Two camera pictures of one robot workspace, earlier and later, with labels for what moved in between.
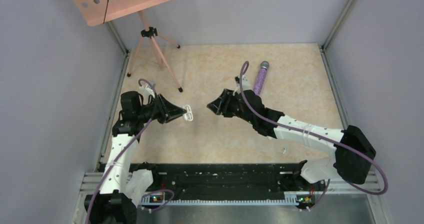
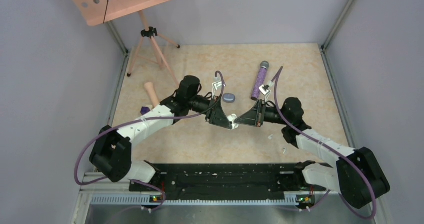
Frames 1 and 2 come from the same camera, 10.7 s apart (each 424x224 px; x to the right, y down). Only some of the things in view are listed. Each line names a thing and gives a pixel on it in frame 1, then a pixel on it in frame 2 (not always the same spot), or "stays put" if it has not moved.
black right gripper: [221, 105] -> [253, 117]
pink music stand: [99, 4] stays put
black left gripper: [168, 111] -> [222, 120]
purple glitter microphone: [264, 66] stays put
